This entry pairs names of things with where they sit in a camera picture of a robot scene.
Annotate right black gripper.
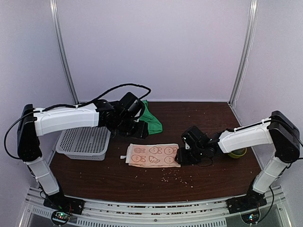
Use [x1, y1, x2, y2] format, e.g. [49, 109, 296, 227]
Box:
[175, 146, 205, 164]

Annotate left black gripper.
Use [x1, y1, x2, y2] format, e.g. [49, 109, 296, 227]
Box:
[116, 115, 148, 139]

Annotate green microfiber towel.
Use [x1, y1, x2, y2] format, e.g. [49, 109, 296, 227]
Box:
[139, 100, 163, 135]

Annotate orange bunny pattern towel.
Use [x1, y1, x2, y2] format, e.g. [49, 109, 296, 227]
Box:
[120, 144, 181, 168]

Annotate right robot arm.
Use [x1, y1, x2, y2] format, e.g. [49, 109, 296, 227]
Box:
[175, 111, 303, 209]

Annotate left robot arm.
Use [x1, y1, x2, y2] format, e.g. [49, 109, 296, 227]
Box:
[17, 98, 149, 210]

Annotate white perforated plastic basket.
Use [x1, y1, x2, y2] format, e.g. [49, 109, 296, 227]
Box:
[55, 127, 111, 161]

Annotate green bowl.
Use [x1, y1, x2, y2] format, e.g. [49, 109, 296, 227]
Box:
[228, 148, 247, 159]

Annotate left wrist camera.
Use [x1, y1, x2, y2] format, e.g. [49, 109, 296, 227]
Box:
[118, 92, 144, 120]

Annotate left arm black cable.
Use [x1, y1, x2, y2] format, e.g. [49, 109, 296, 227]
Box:
[4, 82, 152, 160]

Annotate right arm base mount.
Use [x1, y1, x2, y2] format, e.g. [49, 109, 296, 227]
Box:
[226, 190, 267, 225]

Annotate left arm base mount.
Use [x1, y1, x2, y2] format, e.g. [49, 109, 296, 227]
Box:
[43, 194, 85, 226]

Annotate left aluminium frame post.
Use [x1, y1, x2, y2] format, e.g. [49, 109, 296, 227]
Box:
[49, 0, 79, 104]

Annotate aluminium frame post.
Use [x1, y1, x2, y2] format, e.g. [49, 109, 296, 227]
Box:
[49, 0, 79, 104]
[229, 0, 258, 107]

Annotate right aluminium frame post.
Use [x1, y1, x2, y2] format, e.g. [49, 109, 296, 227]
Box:
[229, 0, 258, 107]

